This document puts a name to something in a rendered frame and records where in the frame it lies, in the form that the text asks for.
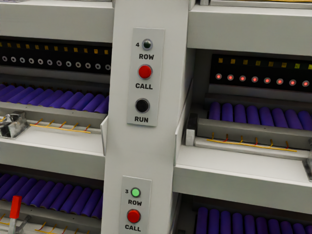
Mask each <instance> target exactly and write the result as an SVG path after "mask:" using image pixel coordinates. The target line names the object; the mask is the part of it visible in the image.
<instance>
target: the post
mask: <svg viewBox="0 0 312 234"><path fill-rule="evenodd" d="M188 16H189V0H115V11H114V27H113V42H112V57H111V73H110V95H109V110H108V126H107V141H106V157H105V172H104V194H103V210H102V225H101V234H119V222H120V208H121V195H122V182H123V176H130V177H136V178H142V179H148V180H152V181H151V192H150V203H149V218H148V229H147V234H170V232H171V228H172V223H173V218H174V214H175V209H176V204H177V199H178V194H179V193H178V192H173V191H172V187H173V166H174V146H175V133H176V129H177V126H178V122H179V119H180V116H181V113H182V109H183V106H184V102H185V99H186V96H187V93H188V90H189V86H190V82H191V79H192V78H194V69H195V56H196V48H187V32H188ZM134 27H138V28H155V29H165V32H164V43H163V53H162V68H161V79H160V90H159V101H158V112H157V123H156V126H148V125H140V124H133V123H127V110H128V97H129V83H130V64H131V51H132V38H133V28H134Z"/></svg>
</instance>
